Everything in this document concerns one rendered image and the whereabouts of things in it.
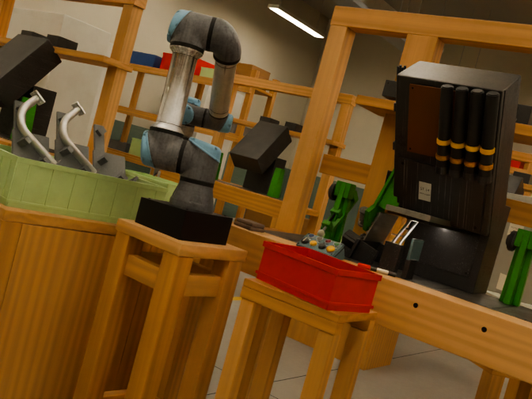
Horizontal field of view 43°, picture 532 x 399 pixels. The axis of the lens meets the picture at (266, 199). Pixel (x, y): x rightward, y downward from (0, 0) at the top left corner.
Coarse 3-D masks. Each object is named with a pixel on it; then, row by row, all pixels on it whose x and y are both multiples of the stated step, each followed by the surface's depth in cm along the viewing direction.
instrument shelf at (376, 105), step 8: (360, 96) 282; (360, 104) 282; (368, 104) 279; (376, 104) 277; (384, 104) 275; (392, 104) 273; (376, 112) 294; (384, 112) 287; (392, 112) 280; (520, 128) 245; (528, 128) 243; (520, 136) 249; (528, 136) 244; (528, 144) 264
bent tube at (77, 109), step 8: (72, 104) 267; (80, 104) 266; (72, 112) 263; (80, 112) 268; (64, 120) 259; (64, 128) 258; (64, 136) 258; (64, 144) 259; (72, 144) 260; (72, 152) 260; (80, 152) 262; (80, 160) 262
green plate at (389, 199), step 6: (390, 174) 243; (390, 180) 243; (384, 186) 244; (390, 186) 244; (384, 192) 244; (390, 192) 243; (378, 198) 244; (384, 198) 245; (390, 198) 243; (396, 198) 242; (378, 204) 245; (384, 204) 244; (390, 204) 243; (396, 204) 242; (378, 210) 249; (384, 210) 252
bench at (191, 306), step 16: (192, 304) 261; (192, 320) 263; (176, 336) 260; (192, 336) 266; (256, 336) 311; (176, 352) 260; (256, 352) 310; (176, 368) 262; (160, 384) 262; (176, 384) 265
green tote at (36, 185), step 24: (0, 144) 258; (0, 168) 232; (24, 168) 225; (48, 168) 230; (72, 168) 237; (0, 192) 228; (24, 192) 226; (48, 192) 232; (72, 192) 238; (96, 192) 244; (120, 192) 251; (144, 192) 257; (72, 216) 240; (96, 216) 246; (120, 216) 253
